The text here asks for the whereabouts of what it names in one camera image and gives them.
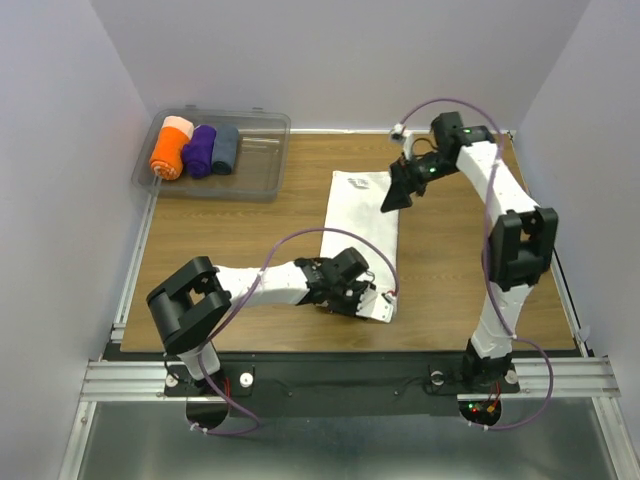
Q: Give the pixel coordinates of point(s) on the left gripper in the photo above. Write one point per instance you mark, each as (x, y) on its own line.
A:
(360, 287)

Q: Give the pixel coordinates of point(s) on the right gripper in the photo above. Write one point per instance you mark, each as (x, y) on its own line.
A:
(403, 183)

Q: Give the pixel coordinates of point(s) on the white towel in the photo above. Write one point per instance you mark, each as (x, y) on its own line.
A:
(353, 219)

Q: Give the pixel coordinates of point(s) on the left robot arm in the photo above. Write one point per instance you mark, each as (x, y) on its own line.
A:
(192, 302)

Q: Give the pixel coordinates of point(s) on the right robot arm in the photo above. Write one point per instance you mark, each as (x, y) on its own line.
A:
(519, 234)

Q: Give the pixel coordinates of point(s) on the clear plastic bin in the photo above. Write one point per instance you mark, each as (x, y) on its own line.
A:
(259, 167)

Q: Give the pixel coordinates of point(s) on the grey rolled towel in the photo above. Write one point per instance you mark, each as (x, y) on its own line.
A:
(224, 151)

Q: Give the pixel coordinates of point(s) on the purple rolled towel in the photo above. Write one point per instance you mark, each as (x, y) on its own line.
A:
(196, 155)

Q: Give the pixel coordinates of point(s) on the orange rolled towel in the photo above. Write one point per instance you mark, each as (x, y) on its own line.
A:
(165, 160)

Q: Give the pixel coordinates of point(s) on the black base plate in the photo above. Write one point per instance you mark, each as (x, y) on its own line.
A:
(284, 385)

